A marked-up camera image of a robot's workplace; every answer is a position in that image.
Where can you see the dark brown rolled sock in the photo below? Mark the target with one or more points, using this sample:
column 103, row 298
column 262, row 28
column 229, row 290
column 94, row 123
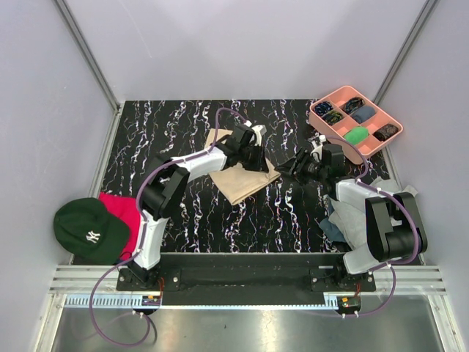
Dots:
column 386, row 132

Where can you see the aluminium frame rail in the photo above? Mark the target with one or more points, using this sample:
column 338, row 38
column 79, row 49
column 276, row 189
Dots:
column 78, row 36

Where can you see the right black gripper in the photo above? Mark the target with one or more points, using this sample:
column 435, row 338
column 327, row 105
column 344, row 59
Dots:
column 289, row 169

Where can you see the grey t-shirt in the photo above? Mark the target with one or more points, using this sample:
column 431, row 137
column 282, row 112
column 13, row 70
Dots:
column 351, row 222

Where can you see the blue patterned rolled sock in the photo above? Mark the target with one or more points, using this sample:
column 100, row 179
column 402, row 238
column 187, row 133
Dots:
column 322, row 108

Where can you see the pink divided tray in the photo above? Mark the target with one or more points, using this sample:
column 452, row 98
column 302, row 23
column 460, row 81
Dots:
column 335, row 134

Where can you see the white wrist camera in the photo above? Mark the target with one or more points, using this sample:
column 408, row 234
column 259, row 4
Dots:
column 258, row 130
column 317, row 144

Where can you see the yellow patterned rolled sock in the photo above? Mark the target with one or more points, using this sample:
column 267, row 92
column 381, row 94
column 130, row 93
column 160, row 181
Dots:
column 333, row 117

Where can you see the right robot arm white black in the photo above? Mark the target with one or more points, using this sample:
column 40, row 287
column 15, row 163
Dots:
column 389, row 222

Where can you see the green rolled sock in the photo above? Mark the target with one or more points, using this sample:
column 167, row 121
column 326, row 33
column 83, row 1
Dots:
column 356, row 135

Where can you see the blue folded cloth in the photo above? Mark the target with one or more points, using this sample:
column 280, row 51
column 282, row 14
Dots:
column 331, row 231

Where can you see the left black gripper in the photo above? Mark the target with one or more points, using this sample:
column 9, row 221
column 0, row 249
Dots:
column 259, row 164

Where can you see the red folded cloth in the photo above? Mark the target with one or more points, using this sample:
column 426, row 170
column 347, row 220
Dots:
column 124, row 208

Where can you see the dark green baseball cap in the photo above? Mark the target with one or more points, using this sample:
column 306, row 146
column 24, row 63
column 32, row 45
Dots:
column 85, row 228

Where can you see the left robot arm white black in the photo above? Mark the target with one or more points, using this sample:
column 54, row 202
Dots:
column 162, row 189

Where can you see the dark multicolour rolled sock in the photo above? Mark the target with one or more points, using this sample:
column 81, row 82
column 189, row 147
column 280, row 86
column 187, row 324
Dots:
column 353, row 104

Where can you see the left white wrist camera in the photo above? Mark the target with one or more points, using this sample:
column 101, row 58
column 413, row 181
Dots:
column 258, row 130

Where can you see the beige cloth napkin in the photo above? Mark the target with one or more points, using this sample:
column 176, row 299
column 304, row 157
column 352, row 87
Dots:
column 235, row 183

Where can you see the grey-blue rolled sock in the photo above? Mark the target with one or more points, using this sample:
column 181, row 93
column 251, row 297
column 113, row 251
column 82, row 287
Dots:
column 363, row 114

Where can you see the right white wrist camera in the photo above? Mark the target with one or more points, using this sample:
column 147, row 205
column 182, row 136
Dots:
column 317, row 144

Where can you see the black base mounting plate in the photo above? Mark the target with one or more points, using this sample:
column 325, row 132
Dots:
column 308, row 271

